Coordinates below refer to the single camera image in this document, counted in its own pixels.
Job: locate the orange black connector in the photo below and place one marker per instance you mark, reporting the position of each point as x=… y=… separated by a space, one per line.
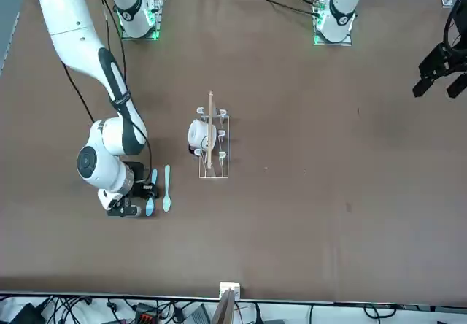
x=146 y=316

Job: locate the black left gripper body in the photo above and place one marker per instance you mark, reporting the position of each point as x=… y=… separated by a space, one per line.
x=450 y=59

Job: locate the green spoon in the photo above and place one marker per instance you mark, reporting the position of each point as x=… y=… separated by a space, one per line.
x=167 y=201

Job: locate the white cup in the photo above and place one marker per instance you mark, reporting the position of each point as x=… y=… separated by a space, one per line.
x=197 y=134

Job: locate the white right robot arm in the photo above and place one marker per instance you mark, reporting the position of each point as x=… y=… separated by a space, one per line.
x=73 y=28

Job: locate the blue spoon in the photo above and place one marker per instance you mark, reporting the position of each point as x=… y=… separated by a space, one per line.
x=150 y=207

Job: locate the black wrist camera block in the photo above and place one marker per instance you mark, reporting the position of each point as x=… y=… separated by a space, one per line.
x=124 y=210

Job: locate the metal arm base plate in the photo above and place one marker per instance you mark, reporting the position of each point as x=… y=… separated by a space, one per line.
x=316 y=39
x=157 y=14

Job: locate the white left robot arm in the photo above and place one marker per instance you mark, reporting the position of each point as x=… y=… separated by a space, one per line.
x=339 y=14

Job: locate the dark power adapter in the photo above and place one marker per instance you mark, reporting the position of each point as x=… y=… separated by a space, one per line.
x=198 y=315

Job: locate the black power adapter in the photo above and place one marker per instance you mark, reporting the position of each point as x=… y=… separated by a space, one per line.
x=25 y=313

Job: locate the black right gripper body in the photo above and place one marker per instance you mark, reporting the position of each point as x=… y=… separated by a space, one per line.
x=138 y=174

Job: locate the black table edge rail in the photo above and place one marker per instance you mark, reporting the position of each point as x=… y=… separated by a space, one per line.
x=328 y=301

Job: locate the pale rail bracket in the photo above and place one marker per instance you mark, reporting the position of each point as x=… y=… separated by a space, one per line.
x=235 y=288

